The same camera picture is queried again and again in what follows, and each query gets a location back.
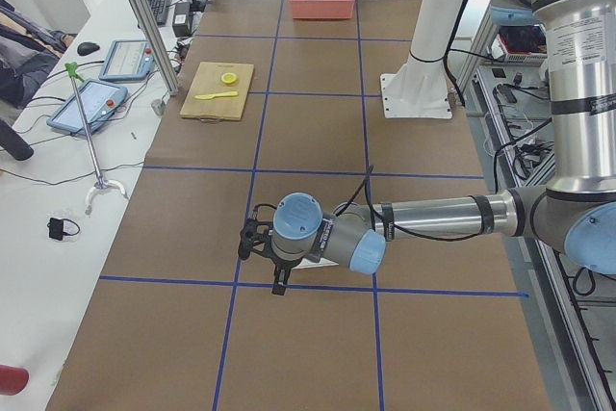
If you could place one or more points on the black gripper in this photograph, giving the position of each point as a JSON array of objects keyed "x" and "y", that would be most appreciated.
[{"x": 282, "y": 266}]

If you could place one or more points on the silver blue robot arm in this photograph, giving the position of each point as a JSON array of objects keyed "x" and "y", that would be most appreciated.
[{"x": 574, "y": 213}]

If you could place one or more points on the yellow plastic knife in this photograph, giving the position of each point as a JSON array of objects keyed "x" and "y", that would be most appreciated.
[{"x": 211, "y": 96}]

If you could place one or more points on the wooden cutting board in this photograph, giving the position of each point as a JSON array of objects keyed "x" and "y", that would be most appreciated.
[{"x": 207, "y": 80}]

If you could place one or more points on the yellow plastic lemon half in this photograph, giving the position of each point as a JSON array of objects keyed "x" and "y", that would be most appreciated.
[{"x": 229, "y": 78}]

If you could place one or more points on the near blue teach pendant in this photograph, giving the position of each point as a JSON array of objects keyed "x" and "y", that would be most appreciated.
[{"x": 100, "y": 100}]

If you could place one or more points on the blue teach pendant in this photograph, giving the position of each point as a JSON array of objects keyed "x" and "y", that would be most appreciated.
[
  {"x": 128, "y": 60},
  {"x": 100, "y": 100}
]

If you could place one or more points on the far blue teach pendant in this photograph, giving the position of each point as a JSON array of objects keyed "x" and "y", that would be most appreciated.
[{"x": 128, "y": 60}]

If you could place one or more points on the black power adapter box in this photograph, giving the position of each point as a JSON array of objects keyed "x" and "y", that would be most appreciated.
[{"x": 182, "y": 22}]

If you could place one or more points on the red cylinder object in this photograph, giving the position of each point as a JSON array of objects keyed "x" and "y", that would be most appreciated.
[{"x": 13, "y": 380}]

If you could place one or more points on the black computer mouse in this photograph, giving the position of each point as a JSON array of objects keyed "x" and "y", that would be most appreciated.
[{"x": 86, "y": 48}]

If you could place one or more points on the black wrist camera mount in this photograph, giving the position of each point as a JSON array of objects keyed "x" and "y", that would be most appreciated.
[{"x": 255, "y": 236}]

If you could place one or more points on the green handled reacher grabber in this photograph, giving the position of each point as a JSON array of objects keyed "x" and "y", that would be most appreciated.
[{"x": 102, "y": 184}]

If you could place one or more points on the small black clip with cable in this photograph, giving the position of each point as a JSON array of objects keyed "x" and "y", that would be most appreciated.
[{"x": 59, "y": 228}]

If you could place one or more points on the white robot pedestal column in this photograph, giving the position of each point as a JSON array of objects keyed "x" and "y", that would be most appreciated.
[{"x": 419, "y": 88}]

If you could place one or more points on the aluminium frame post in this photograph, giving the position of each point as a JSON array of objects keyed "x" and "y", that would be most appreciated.
[{"x": 150, "y": 29}]

